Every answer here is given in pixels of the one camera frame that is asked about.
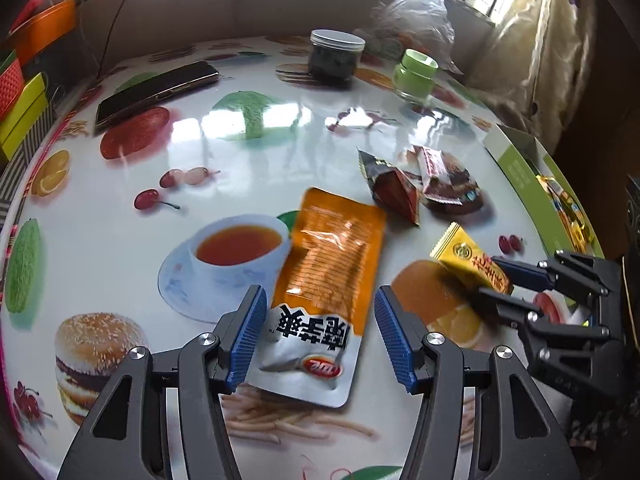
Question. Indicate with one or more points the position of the orange box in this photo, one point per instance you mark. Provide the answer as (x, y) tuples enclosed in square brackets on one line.
[(45, 27)]

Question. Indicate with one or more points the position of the clear plastic bag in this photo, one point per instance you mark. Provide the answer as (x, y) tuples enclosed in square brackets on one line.
[(420, 10)]

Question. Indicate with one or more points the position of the yellow-green box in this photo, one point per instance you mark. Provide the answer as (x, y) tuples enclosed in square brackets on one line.
[(22, 115)]

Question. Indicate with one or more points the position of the dark jar with white lid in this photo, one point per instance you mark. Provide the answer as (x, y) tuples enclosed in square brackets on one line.
[(332, 62)]

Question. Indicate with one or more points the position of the black smartphone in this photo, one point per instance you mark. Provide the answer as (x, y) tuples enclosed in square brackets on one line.
[(155, 92)]

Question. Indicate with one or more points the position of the yellow packet with round logo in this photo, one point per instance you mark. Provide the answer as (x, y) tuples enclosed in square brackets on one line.
[(465, 255)]

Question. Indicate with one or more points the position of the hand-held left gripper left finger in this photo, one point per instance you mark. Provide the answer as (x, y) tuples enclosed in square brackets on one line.
[(245, 340)]

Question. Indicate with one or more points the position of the black and red triangular packet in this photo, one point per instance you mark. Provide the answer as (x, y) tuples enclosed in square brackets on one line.
[(395, 190)]

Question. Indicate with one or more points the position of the orange-red woven basket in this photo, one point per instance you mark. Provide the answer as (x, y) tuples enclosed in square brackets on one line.
[(10, 87)]

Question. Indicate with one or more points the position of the small green jar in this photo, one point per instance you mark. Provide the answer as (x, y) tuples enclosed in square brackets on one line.
[(412, 77)]

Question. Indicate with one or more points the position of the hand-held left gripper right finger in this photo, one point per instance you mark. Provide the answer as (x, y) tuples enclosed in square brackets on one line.
[(395, 345)]

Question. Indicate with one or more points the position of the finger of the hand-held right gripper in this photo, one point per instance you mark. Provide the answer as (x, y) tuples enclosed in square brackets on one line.
[(520, 272), (500, 305)]

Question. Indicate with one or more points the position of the red printed box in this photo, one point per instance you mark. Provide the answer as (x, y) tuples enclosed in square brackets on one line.
[(30, 5)]

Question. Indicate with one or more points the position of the green and white cardboard box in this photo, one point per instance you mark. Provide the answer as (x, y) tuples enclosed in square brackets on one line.
[(520, 170)]

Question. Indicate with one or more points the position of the red and white candy packet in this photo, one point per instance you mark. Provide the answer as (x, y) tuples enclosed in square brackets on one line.
[(435, 165)]

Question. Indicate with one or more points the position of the orange and white snack pouch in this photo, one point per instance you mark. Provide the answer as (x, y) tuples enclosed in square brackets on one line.
[(330, 260)]

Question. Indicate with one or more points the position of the cream printed curtain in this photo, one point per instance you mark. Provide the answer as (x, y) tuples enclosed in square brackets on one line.
[(540, 35)]

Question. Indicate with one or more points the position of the long yellow snack bar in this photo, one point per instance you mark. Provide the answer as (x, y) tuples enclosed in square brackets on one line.
[(557, 197), (580, 232)]

